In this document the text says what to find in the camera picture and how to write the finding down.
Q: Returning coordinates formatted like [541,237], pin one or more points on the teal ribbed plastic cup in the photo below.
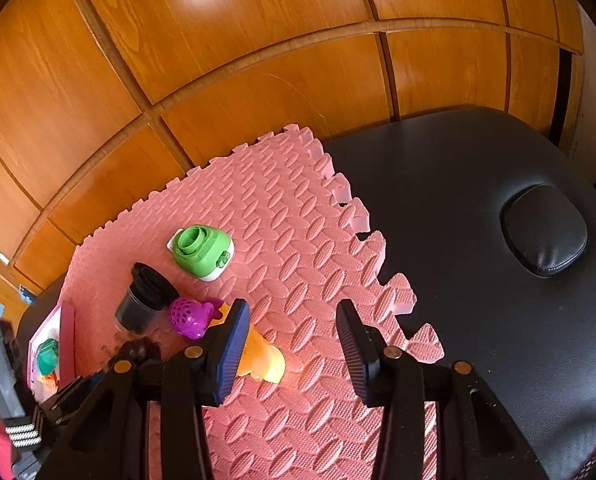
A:
[47,357]

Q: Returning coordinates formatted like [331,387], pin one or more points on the brown plastic piece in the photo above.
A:
[137,347]

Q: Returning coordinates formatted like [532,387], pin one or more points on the purple ball toy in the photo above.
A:
[187,317]

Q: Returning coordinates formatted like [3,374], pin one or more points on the dark grey plastic cup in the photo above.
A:
[137,310]

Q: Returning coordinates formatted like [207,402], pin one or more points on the pink cardboard box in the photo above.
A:
[67,340]

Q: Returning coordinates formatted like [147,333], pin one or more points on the orange plastic cone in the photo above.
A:
[263,355]

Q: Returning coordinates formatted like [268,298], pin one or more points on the pink foam mat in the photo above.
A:
[288,240]

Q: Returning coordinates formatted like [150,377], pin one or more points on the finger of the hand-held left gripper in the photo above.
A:
[72,395]

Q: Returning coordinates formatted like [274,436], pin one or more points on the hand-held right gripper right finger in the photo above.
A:
[350,350]

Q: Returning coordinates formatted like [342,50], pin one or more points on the green and white plastic device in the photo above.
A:
[197,255]

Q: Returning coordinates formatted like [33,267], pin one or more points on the black face hole cushion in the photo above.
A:
[543,230]

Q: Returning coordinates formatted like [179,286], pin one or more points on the small orange toy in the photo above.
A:
[51,380]

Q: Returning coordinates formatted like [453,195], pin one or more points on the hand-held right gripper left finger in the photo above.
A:
[230,355]

